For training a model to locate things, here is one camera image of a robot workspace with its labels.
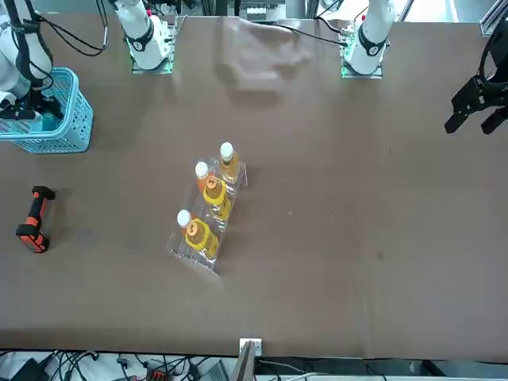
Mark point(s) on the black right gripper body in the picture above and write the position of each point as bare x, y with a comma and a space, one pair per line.
47, 105

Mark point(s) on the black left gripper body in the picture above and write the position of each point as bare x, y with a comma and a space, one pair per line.
494, 93

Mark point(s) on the black orange barcode scanner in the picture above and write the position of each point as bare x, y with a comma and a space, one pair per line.
33, 222

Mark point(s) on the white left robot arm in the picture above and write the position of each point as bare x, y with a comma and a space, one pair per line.
367, 43

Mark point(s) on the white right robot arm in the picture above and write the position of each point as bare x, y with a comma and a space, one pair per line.
139, 35

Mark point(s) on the light blue plastic basket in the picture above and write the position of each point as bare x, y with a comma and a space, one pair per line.
75, 131

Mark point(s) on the clear acrylic stepped shelf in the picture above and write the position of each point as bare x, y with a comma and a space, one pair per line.
178, 248

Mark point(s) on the orange juice bottle white cap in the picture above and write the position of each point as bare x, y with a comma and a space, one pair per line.
200, 176
183, 218

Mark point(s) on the pale tea bottle white cap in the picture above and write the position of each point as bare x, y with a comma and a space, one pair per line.
229, 166

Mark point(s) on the yellow drink bottle orange cap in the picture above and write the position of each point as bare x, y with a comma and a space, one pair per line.
200, 238
216, 198

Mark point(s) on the black power adapter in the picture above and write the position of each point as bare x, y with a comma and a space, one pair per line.
28, 371

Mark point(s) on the grey power adapter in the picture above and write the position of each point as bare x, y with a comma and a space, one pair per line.
214, 373

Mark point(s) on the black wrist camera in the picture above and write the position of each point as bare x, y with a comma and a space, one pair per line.
20, 114

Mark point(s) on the aluminium frame rail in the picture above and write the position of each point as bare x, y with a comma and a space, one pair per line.
492, 24

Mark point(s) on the aluminium frame post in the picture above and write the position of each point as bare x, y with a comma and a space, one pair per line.
246, 357

